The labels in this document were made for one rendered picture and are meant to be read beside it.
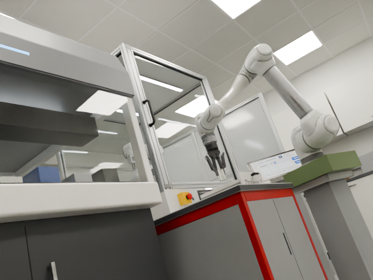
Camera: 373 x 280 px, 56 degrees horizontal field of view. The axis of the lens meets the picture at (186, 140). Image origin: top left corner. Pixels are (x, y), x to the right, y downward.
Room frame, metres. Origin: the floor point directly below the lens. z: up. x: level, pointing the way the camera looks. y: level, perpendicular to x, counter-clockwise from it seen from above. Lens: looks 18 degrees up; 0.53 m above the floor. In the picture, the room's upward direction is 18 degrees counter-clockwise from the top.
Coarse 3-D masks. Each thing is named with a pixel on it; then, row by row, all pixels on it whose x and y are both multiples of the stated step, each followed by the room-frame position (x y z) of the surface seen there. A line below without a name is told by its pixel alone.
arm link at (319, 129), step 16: (256, 48) 1.95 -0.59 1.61; (256, 64) 2.01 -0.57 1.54; (272, 64) 2.01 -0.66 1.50; (272, 80) 2.04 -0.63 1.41; (288, 96) 2.05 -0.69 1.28; (304, 112) 2.05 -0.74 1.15; (320, 112) 2.04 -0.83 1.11; (304, 128) 2.09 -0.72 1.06; (320, 128) 2.01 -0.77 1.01; (336, 128) 2.01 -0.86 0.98; (320, 144) 2.12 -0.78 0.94
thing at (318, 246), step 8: (296, 200) 3.14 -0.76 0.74; (304, 208) 3.15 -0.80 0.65; (304, 216) 3.14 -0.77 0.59; (312, 224) 3.15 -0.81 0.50; (312, 232) 3.14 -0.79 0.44; (312, 240) 3.14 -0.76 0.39; (320, 248) 3.15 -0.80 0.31; (320, 256) 3.14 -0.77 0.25; (328, 264) 3.15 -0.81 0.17; (328, 272) 3.15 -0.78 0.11
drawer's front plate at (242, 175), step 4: (240, 172) 2.10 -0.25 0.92; (244, 172) 2.14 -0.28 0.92; (248, 172) 2.18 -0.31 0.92; (252, 172) 2.23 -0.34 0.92; (240, 176) 2.09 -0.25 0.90; (244, 176) 2.12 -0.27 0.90; (248, 176) 2.17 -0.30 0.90; (252, 176) 2.21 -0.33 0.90; (256, 176) 2.27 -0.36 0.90; (260, 176) 2.32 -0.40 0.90; (240, 180) 2.10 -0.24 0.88; (244, 180) 2.11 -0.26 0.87; (248, 180) 2.15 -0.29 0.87; (252, 180) 2.20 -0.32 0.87; (256, 180) 2.25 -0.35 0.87
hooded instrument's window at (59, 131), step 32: (0, 64) 1.04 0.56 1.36; (0, 96) 1.03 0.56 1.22; (32, 96) 1.13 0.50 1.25; (64, 96) 1.25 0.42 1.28; (96, 96) 1.39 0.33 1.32; (0, 128) 1.02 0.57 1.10; (32, 128) 1.11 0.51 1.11; (64, 128) 1.22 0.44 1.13; (96, 128) 1.36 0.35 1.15; (128, 128) 1.52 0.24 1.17; (0, 160) 1.01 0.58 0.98; (32, 160) 1.10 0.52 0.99; (64, 160) 1.20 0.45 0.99; (96, 160) 1.32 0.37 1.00; (128, 160) 1.48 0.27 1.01
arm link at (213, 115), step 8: (240, 80) 2.14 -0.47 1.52; (248, 80) 2.16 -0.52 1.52; (232, 88) 2.12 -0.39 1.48; (240, 88) 2.15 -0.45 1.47; (224, 96) 1.98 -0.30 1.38; (232, 96) 2.04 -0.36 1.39; (216, 104) 1.86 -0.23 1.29; (224, 104) 1.94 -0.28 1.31; (208, 112) 1.85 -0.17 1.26; (216, 112) 1.85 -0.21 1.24; (224, 112) 1.93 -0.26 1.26; (200, 120) 1.98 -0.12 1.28; (208, 120) 1.89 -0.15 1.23; (216, 120) 1.88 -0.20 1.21; (208, 128) 1.98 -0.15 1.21
